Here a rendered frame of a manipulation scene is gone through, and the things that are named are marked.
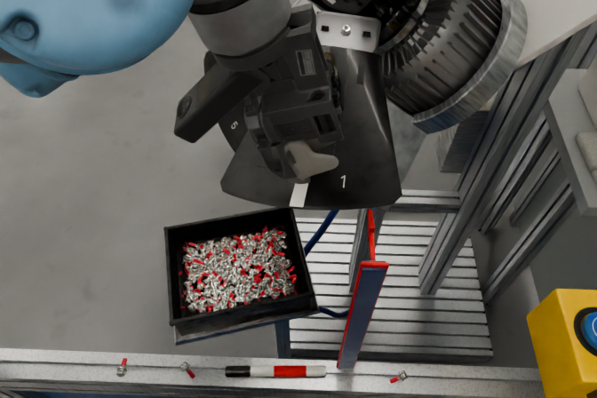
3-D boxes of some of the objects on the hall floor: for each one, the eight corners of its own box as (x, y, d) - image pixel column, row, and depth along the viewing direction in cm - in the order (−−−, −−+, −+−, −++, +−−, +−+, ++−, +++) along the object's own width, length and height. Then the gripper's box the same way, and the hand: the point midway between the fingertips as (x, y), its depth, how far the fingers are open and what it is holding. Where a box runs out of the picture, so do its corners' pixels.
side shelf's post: (489, 294, 166) (620, 133, 99) (492, 305, 163) (627, 148, 96) (478, 293, 166) (600, 132, 99) (480, 305, 163) (607, 148, 96)
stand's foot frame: (461, 234, 179) (467, 223, 173) (485, 362, 152) (493, 355, 146) (293, 228, 181) (293, 218, 174) (287, 355, 153) (286, 348, 147)
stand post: (425, 279, 169) (582, -28, 76) (428, 304, 163) (600, 8, 70) (412, 279, 169) (553, -28, 76) (415, 304, 164) (569, 7, 71)
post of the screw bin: (290, 377, 150) (283, 262, 85) (292, 388, 148) (287, 277, 83) (280, 380, 150) (267, 265, 85) (282, 390, 148) (270, 281, 83)
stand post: (359, 277, 169) (406, 83, 96) (360, 302, 164) (410, 116, 90) (346, 276, 169) (383, 83, 96) (346, 301, 164) (386, 116, 90)
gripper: (308, 52, 35) (365, 205, 51) (311, -20, 40) (362, 139, 56) (200, 75, 37) (288, 216, 53) (216, 3, 42) (291, 151, 59)
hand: (298, 173), depth 55 cm, fingers closed
